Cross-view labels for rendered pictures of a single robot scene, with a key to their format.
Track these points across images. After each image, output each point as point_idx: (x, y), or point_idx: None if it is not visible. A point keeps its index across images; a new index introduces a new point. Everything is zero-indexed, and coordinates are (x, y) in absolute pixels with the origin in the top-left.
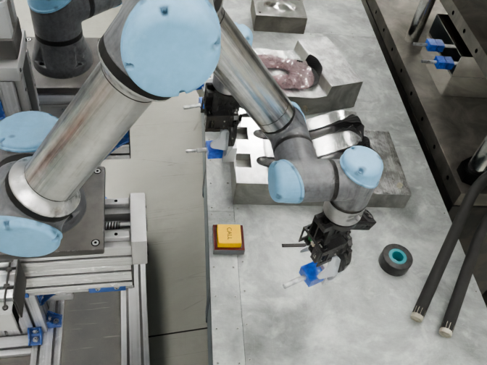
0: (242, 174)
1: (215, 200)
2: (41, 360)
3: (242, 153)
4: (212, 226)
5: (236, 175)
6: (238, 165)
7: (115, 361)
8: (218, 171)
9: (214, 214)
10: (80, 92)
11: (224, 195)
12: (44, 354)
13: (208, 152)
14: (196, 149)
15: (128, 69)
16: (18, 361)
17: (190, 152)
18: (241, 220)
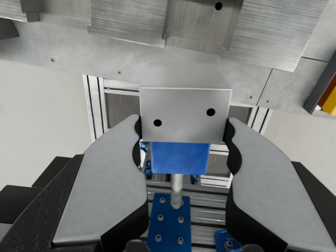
0: (267, 43)
1: (234, 85)
2: (216, 148)
3: (163, 14)
4: (312, 114)
5: (263, 64)
6: (189, 28)
7: (229, 107)
8: (155, 61)
9: (269, 96)
10: None
11: (228, 64)
12: (212, 147)
13: (204, 174)
14: (176, 190)
15: None
16: (210, 157)
17: (181, 198)
18: (312, 40)
